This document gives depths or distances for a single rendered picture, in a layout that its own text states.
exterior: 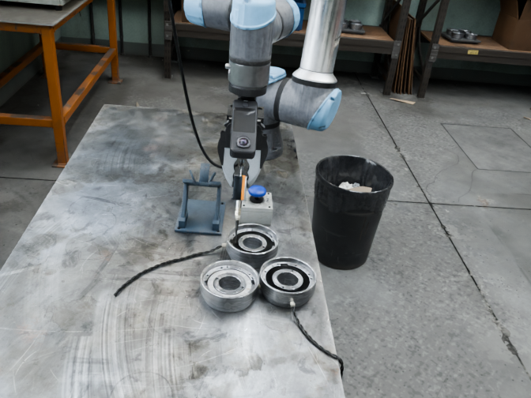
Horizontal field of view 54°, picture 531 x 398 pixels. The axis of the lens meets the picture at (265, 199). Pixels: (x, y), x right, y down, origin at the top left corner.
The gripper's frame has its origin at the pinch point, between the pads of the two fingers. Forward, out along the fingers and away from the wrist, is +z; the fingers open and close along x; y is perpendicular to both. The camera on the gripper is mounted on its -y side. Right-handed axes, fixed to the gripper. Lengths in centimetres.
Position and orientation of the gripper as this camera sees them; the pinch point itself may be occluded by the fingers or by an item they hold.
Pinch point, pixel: (240, 182)
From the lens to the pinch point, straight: 104.2
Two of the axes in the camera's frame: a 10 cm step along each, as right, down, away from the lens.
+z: -0.9, 8.5, 5.2
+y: 0.1, -5.2, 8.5
